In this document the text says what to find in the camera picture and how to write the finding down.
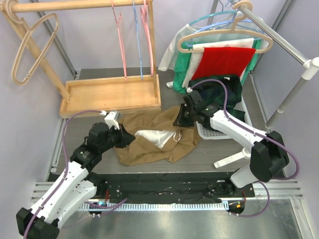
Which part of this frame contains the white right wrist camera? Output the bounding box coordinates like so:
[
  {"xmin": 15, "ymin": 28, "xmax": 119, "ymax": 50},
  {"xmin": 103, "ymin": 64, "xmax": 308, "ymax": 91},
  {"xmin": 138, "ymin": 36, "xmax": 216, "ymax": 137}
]
[{"xmin": 186, "ymin": 87, "xmax": 194, "ymax": 94}]

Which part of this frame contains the blue hanger on rail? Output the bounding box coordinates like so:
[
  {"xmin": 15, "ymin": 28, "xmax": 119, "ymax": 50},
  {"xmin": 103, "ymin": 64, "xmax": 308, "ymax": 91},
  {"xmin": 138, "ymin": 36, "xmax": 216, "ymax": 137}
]
[{"xmin": 191, "ymin": 0, "xmax": 262, "ymax": 32}]

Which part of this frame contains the metal clothes rail stand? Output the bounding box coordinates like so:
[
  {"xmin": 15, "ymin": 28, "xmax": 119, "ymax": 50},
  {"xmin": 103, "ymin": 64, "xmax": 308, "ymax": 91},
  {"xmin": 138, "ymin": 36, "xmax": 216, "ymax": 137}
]
[{"xmin": 213, "ymin": 0, "xmax": 319, "ymax": 169}]

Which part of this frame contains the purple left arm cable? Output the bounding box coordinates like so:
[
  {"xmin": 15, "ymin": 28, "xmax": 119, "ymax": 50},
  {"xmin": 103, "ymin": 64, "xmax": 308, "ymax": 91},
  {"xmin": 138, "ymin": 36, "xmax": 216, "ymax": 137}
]
[{"xmin": 22, "ymin": 109, "xmax": 130, "ymax": 239}]

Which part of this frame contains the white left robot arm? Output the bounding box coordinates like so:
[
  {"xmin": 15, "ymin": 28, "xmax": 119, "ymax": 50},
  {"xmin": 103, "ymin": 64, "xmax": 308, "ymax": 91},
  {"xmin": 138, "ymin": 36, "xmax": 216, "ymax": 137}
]
[{"xmin": 16, "ymin": 122, "xmax": 135, "ymax": 239}]

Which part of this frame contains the white plastic basket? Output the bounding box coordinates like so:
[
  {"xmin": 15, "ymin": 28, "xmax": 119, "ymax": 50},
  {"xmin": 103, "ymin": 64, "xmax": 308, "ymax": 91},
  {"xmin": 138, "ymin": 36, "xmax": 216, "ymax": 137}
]
[{"xmin": 196, "ymin": 98, "xmax": 252, "ymax": 140}]

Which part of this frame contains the beige wooden hanger on rack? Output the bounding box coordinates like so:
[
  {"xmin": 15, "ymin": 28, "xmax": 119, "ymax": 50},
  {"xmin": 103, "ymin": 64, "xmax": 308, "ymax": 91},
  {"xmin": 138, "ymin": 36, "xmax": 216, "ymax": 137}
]
[{"xmin": 11, "ymin": 13, "xmax": 59, "ymax": 85}]

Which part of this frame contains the light blue wire hanger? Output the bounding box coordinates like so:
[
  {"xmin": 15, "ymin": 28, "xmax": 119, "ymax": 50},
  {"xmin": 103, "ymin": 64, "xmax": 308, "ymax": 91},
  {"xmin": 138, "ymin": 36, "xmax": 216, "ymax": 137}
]
[{"xmin": 132, "ymin": 0, "xmax": 144, "ymax": 80}]

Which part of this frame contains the dark green plaid garment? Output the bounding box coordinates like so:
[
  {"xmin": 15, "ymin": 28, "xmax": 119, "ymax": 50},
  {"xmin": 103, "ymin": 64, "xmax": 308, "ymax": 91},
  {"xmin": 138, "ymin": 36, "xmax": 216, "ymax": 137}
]
[{"xmin": 188, "ymin": 75, "xmax": 245, "ymax": 122}]

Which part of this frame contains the teal hanger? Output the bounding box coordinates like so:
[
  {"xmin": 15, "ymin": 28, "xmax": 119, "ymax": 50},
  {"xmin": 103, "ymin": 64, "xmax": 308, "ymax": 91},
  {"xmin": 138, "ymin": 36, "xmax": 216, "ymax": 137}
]
[{"xmin": 189, "ymin": 10, "xmax": 236, "ymax": 25}]

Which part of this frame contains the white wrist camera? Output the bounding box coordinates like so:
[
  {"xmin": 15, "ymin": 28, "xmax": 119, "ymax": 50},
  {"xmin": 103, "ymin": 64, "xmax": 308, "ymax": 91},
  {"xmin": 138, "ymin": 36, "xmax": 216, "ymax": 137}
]
[
  {"xmin": 186, "ymin": 87, "xmax": 194, "ymax": 94},
  {"xmin": 100, "ymin": 111, "xmax": 120, "ymax": 130}
]

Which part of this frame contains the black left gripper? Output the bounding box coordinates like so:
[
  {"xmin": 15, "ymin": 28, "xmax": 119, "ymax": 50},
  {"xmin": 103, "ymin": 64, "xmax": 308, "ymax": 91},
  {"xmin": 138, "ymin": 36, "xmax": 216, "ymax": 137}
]
[{"xmin": 100, "ymin": 125, "xmax": 135, "ymax": 154}]

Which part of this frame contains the red cloth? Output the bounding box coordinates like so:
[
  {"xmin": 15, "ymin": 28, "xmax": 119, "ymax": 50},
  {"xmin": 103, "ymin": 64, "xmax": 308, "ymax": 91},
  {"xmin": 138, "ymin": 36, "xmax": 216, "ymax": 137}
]
[{"xmin": 191, "ymin": 47, "xmax": 256, "ymax": 80}]

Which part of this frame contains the pink hanger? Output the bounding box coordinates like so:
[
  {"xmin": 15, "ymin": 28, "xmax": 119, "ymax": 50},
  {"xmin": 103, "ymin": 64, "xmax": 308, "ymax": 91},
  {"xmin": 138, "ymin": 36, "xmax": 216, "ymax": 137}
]
[
  {"xmin": 111, "ymin": 0, "xmax": 127, "ymax": 79},
  {"xmin": 140, "ymin": 0, "xmax": 154, "ymax": 76}
]

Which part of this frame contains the pink hanger left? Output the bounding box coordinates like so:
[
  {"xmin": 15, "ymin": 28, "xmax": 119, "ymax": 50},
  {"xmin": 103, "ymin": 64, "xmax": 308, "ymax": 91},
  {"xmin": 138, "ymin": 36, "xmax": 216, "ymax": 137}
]
[{"xmin": 111, "ymin": 0, "xmax": 127, "ymax": 79}]

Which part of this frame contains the tan skirt with white lining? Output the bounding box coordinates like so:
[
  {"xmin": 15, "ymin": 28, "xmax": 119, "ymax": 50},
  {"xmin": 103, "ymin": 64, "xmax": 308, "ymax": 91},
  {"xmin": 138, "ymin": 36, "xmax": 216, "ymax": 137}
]
[{"xmin": 116, "ymin": 106, "xmax": 201, "ymax": 166}]

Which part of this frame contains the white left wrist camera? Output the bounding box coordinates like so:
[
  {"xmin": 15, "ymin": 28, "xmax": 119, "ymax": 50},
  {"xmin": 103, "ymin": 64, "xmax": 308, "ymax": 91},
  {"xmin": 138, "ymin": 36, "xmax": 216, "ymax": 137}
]
[{"xmin": 100, "ymin": 111, "xmax": 120, "ymax": 130}]

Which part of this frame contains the wooden hanger rack with tray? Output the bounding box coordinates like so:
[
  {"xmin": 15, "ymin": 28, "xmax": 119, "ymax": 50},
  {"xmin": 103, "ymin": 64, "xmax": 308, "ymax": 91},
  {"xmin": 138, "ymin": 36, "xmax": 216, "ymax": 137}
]
[{"xmin": 0, "ymin": 0, "xmax": 161, "ymax": 119}]

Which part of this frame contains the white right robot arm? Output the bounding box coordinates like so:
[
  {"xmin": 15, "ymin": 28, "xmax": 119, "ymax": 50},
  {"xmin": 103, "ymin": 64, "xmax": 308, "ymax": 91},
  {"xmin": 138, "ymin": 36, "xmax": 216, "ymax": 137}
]
[{"xmin": 173, "ymin": 91, "xmax": 289, "ymax": 197}]

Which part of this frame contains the beige wooden hanger with clothes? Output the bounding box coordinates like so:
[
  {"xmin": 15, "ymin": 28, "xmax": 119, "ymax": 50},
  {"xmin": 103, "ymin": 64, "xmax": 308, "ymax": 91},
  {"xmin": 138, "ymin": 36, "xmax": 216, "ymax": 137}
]
[{"xmin": 177, "ymin": 0, "xmax": 273, "ymax": 54}]

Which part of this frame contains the pink hanger right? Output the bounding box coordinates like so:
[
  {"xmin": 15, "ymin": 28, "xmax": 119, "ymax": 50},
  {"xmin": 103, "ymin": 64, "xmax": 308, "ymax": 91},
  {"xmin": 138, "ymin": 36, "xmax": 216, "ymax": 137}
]
[{"xmin": 140, "ymin": 0, "xmax": 154, "ymax": 76}]

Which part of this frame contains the white slotted cable duct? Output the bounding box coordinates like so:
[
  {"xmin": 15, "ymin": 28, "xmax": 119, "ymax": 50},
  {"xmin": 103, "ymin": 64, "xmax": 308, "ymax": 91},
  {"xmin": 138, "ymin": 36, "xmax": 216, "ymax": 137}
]
[{"xmin": 82, "ymin": 202, "xmax": 229, "ymax": 212}]

